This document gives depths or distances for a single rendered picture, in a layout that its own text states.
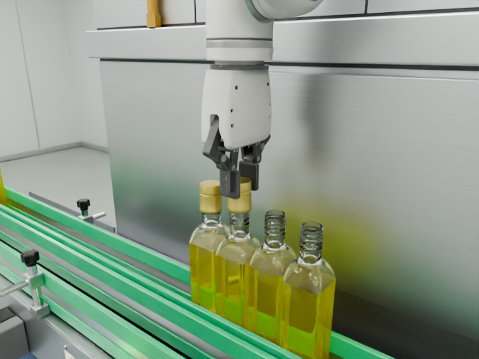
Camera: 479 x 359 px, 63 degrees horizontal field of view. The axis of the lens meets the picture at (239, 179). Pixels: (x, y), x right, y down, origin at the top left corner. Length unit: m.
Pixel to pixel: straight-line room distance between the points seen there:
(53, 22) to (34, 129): 1.62
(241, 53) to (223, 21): 0.04
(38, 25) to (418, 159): 6.46
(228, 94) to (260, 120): 0.07
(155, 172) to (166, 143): 0.08
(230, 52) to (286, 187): 0.27
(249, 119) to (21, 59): 6.21
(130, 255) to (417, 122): 0.61
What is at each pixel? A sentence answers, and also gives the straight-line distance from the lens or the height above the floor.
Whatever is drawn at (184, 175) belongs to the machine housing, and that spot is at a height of 1.27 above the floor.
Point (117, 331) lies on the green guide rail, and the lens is 0.67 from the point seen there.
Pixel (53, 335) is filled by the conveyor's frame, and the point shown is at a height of 1.03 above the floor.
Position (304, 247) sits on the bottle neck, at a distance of 0.51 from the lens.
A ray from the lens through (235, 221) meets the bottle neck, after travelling 0.56.
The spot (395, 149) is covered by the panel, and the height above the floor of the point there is 1.40.
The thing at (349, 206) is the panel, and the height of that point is 1.30.
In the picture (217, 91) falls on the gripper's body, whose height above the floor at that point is 1.48.
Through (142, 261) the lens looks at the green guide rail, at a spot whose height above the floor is 1.11.
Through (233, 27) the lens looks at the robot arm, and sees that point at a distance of 0.49.
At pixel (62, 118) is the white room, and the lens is 6.93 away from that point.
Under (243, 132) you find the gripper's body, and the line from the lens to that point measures 0.51.
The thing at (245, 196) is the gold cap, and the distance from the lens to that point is 0.55.
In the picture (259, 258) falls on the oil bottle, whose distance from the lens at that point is 0.55.
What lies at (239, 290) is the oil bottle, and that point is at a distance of 0.59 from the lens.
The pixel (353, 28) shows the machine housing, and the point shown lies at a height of 1.55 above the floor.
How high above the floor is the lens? 1.52
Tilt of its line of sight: 18 degrees down
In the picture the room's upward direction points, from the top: straight up
